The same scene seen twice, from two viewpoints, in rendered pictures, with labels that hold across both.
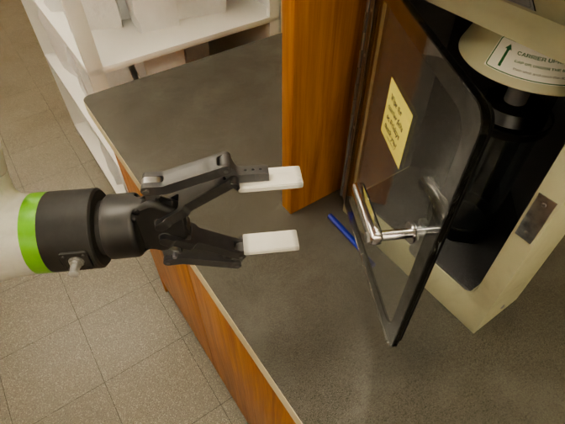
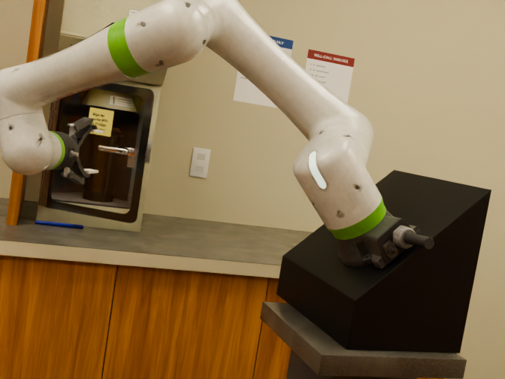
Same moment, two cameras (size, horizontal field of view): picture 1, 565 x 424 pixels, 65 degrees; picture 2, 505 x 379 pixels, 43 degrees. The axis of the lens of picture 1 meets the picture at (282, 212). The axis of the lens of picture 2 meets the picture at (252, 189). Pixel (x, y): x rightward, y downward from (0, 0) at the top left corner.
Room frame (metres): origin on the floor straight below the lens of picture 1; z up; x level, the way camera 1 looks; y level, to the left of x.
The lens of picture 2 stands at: (-0.57, 1.55, 1.32)
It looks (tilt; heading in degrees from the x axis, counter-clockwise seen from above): 5 degrees down; 286
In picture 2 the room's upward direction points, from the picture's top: 9 degrees clockwise
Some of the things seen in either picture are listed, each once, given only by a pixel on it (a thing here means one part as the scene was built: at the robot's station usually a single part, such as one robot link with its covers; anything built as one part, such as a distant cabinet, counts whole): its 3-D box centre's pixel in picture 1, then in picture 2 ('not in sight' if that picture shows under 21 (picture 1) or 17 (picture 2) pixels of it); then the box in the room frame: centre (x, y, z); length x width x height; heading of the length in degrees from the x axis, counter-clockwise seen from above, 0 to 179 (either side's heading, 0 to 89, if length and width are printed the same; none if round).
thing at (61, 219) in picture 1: (81, 231); (54, 150); (0.32, 0.23, 1.20); 0.12 x 0.06 x 0.09; 7
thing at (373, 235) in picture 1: (380, 212); (116, 150); (0.35, -0.11, 1.20); 0.10 x 0.05 x 0.03; 7
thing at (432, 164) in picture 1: (386, 174); (96, 149); (0.42, -0.14, 1.19); 0.30 x 0.01 x 0.40; 7
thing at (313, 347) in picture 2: not in sight; (355, 337); (-0.45, 0.20, 0.92); 0.32 x 0.32 x 0.04; 36
